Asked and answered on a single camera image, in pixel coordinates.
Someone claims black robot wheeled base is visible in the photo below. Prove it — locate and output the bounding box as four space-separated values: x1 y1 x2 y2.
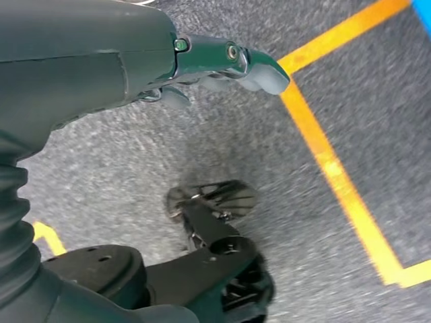
44 178 275 323

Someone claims blue metal shelf rack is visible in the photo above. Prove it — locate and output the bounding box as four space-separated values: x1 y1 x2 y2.
411 0 431 39

